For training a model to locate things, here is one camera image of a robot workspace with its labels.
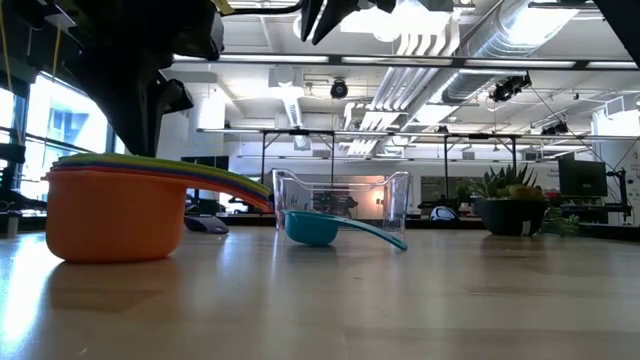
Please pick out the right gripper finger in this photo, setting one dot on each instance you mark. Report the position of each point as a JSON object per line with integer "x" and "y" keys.
{"x": 310, "y": 17}
{"x": 337, "y": 15}

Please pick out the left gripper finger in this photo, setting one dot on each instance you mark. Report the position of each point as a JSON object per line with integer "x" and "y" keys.
{"x": 130, "y": 110}

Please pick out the green measuring cup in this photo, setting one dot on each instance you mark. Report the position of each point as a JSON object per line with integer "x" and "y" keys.
{"x": 125, "y": 158}

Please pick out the yellow measuring cup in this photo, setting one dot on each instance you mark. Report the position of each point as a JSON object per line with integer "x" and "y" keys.
{"x": 125, "y": 163}

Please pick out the orange measuring cup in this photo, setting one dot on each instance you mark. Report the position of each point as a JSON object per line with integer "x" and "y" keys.
{"x": 115, "y": 220}

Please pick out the purple measuring cup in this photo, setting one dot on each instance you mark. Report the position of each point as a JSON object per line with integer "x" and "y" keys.
{"x": 207, "y": 225}

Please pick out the teal measuring cup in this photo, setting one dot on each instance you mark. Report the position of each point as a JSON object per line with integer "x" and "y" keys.
{"x": 310, "y": 227}

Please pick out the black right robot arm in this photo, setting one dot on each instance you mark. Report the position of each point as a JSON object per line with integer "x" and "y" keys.
{"x": 625, "y": 25}

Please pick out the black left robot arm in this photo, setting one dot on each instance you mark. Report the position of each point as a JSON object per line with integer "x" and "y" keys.
{"x": 45, "y": 20}

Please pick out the clear plastic basket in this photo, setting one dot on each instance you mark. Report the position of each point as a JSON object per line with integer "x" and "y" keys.
{"x": 400, "y": 200}

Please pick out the white ceiling light panel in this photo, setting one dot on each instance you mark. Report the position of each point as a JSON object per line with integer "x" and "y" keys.
{"x": 395, "y": 22}

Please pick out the black bar with light strips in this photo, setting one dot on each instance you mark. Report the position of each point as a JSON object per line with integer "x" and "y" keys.
{"x": 275, "y": 58}

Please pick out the large window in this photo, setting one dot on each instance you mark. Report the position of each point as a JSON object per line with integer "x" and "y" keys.
{"x": 65, "y": 125}

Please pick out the black computer monitor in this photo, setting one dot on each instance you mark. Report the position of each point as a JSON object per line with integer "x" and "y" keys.
{"x": 207, "y": 161}
{"x": 582, "y": 177}

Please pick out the black equipment stand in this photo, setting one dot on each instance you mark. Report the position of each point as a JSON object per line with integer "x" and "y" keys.
{"x": 10, "y": 160}

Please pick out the white black rounded device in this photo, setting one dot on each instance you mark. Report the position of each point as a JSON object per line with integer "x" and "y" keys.
{"x": 442, "y": 214}

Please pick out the potted succulent plant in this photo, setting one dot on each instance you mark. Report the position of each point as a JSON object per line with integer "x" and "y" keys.
{"x": 510, "y": 215}

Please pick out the black monitor stand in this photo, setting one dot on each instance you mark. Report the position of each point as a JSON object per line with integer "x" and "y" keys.
{"x": 620, "y": 190}

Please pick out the black ceiling camera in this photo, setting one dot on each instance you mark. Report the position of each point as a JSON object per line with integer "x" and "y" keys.
{"x": 555, "y": 129}
{"x": 339, "y": 89}
{"x": 510, "y": 87}

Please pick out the black metal frame rig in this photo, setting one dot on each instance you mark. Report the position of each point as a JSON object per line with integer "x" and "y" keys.
{"x": 300, "y": 132}

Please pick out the silver ventilation duct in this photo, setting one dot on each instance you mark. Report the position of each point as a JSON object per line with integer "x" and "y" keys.
{"x": 500, "y": 40}

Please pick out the black aluminium table frame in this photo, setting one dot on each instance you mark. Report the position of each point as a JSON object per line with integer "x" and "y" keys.
{"x": 450, "y": 225}

